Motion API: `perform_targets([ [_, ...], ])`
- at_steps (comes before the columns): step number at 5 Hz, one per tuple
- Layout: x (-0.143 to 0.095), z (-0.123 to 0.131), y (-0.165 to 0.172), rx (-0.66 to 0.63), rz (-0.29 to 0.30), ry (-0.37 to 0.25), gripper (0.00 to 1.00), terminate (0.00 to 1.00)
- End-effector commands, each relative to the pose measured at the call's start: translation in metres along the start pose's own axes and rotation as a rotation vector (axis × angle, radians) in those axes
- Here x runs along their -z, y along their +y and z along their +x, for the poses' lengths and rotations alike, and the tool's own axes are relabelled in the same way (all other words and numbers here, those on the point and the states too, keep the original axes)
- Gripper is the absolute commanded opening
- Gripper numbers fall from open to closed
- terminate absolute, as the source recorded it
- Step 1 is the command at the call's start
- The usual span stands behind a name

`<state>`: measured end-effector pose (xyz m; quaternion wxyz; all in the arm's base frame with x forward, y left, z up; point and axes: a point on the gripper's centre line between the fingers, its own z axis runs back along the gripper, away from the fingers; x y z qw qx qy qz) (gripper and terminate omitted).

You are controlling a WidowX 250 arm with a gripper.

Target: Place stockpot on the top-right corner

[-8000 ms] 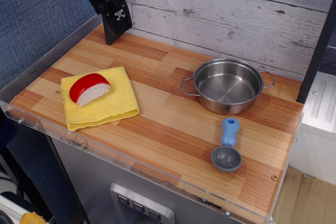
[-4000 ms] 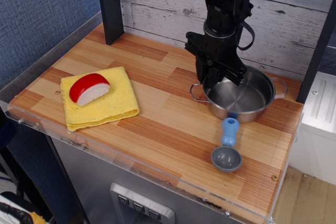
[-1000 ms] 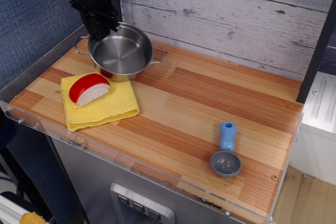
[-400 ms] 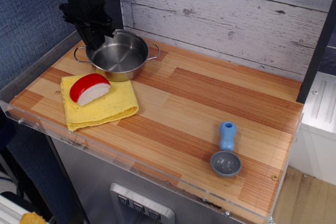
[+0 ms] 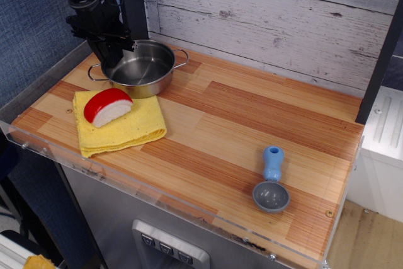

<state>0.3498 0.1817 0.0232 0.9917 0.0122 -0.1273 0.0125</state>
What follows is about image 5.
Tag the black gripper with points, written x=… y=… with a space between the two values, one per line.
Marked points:
x=105 y=34

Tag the stainless steel stockpot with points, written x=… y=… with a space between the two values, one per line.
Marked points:
x=145 y=71

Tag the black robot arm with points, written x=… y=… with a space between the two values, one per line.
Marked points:
x=90 y=5

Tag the red white toy sushi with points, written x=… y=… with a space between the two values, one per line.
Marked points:
x=106 y=106

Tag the yellow folded cloth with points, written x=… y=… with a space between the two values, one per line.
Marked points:
x=144 y=123

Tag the clear acrylic front guard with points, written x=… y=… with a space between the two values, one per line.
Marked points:
x=109 y=202

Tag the silver button control panel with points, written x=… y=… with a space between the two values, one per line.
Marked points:
x=160 y=249

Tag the yellow object bottom left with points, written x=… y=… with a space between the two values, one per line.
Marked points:
x=38 y=262

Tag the blue grey ice cream scoop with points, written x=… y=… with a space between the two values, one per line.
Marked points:
x=270 y=196

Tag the white appliance at right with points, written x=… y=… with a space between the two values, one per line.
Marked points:
x=376 y=181

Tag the black right vertical post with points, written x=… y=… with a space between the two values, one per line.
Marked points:
x=380 y=69

